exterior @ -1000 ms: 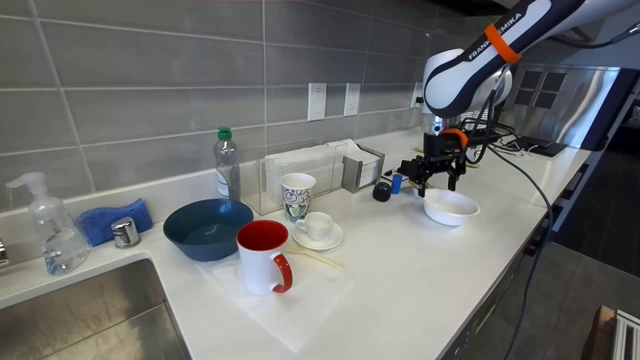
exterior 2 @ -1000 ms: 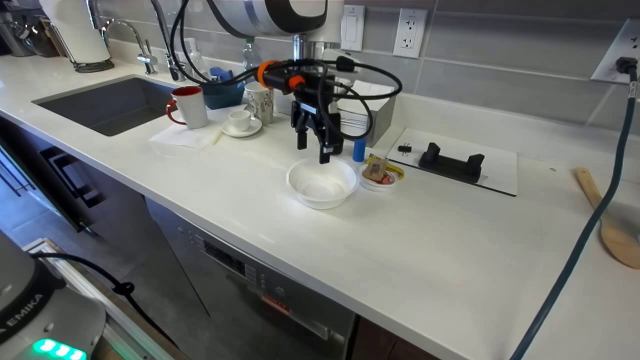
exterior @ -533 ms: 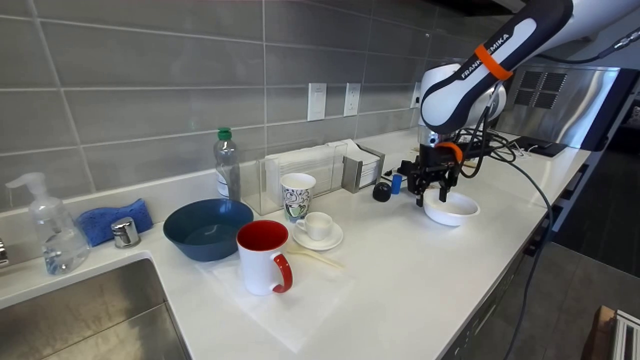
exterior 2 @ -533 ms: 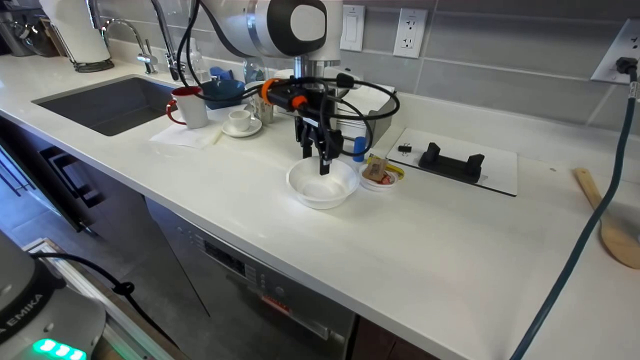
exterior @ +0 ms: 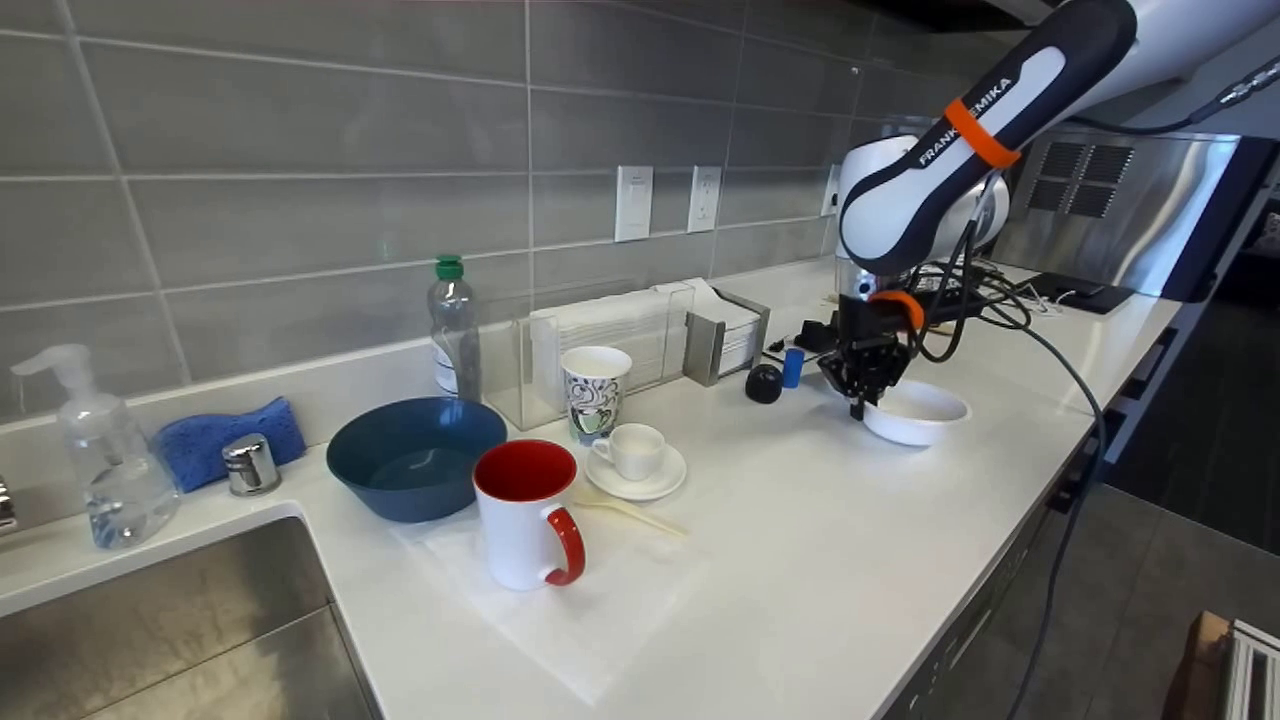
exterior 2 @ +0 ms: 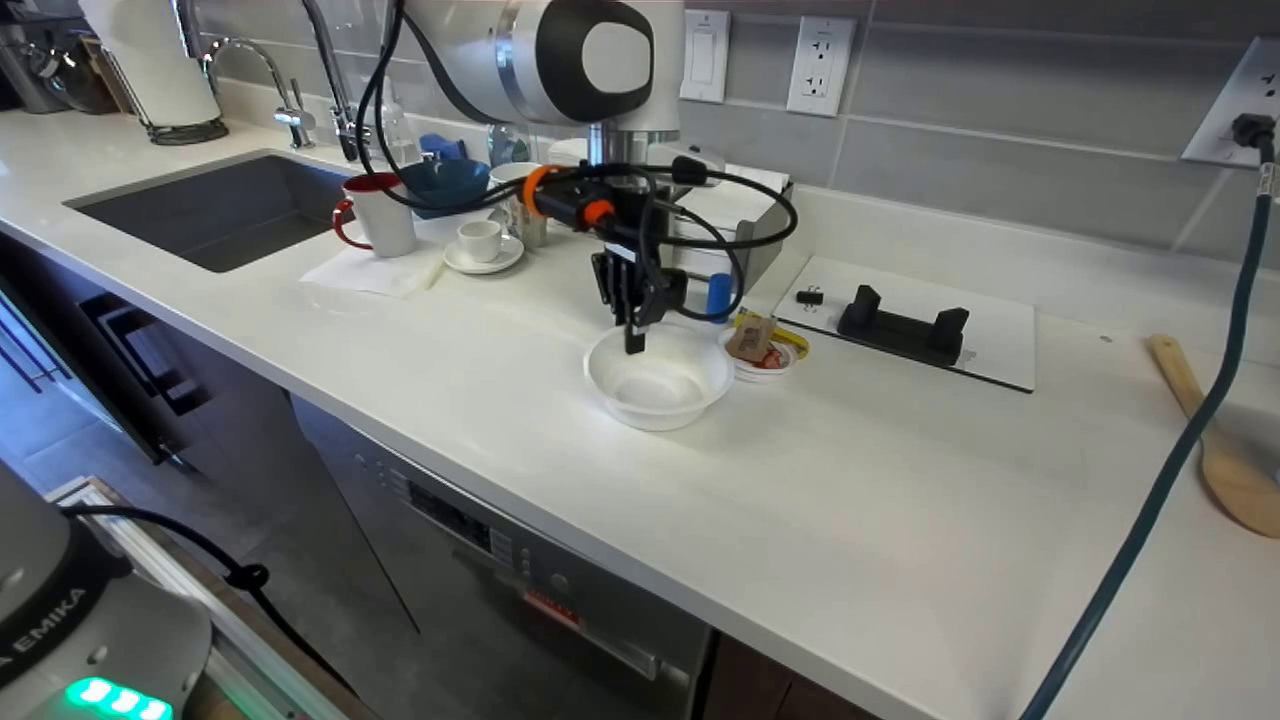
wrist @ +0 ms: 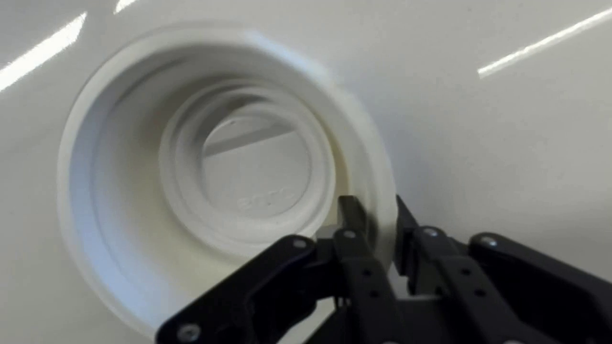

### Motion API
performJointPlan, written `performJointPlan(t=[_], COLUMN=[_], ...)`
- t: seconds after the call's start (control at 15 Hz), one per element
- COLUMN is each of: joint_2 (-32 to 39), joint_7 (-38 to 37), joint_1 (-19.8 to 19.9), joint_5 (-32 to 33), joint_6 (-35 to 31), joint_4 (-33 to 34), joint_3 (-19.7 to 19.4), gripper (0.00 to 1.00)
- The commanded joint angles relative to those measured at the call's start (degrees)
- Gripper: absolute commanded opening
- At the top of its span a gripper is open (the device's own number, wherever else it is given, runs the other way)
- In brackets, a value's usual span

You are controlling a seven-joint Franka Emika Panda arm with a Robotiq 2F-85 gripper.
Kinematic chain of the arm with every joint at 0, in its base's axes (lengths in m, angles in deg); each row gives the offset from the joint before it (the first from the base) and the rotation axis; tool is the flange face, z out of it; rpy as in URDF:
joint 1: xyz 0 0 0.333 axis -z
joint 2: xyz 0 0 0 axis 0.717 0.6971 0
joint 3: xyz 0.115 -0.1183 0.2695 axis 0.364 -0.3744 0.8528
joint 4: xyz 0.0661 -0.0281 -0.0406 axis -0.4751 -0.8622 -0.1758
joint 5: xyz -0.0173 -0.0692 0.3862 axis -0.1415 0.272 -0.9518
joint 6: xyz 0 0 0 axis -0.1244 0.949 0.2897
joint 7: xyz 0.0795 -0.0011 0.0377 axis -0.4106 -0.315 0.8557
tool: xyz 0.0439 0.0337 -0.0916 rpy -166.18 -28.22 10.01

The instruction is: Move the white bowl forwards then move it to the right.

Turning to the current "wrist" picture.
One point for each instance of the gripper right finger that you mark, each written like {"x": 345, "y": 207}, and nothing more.
{"x": 478, "y": 282}

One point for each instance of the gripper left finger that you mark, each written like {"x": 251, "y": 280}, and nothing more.
{"x": 356, "y": 267}

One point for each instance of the white bowl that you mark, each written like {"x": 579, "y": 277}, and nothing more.
{"x": 143, "y": 191}

